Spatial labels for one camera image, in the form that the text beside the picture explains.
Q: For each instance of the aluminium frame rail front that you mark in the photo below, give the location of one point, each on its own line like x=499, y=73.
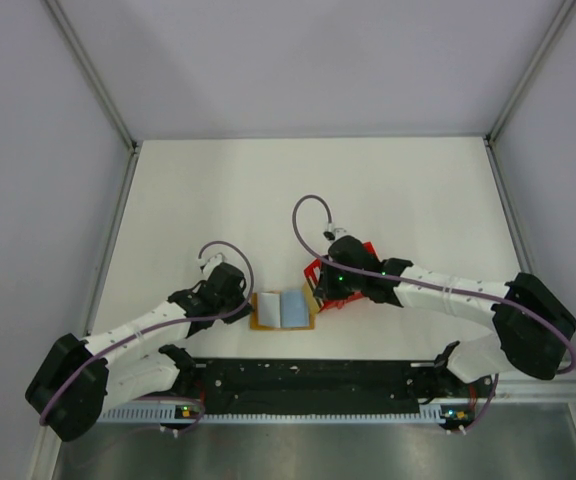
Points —
x=516, y=387

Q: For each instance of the grey slotted cable duct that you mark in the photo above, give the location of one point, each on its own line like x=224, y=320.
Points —
x=169, y=414

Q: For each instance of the yellow leather card holder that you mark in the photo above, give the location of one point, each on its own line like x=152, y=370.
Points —
x=281, y=311

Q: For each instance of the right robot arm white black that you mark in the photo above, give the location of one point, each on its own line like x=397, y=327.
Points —
x=528, y=326

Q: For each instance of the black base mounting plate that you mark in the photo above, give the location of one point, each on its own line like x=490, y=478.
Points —
x=320, y=387

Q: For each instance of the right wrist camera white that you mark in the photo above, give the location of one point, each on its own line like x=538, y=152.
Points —
x=332, y=232

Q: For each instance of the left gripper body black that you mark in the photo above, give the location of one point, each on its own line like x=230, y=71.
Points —
x=229, y=304

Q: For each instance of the red plastic card bin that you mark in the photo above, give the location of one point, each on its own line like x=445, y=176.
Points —
x=311, y=273

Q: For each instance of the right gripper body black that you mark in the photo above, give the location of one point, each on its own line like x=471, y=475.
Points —
x=336, y=283

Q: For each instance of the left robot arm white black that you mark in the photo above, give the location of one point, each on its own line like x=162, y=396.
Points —
x=80, y=378

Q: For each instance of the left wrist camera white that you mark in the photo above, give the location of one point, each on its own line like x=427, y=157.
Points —
x=210, y=262

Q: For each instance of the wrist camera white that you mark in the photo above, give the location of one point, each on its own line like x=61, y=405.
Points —
x=210, y=262
x=332, y=232

